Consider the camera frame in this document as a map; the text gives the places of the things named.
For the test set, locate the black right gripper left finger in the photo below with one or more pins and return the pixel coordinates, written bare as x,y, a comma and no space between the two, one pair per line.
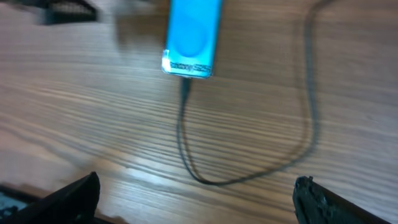
75,203

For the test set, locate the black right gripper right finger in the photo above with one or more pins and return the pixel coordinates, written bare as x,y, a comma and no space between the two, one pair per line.
315,204

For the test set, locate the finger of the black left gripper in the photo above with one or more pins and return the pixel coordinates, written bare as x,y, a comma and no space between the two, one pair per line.
55,12

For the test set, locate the smartphone with blue screen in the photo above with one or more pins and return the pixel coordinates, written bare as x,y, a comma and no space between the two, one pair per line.
191,39

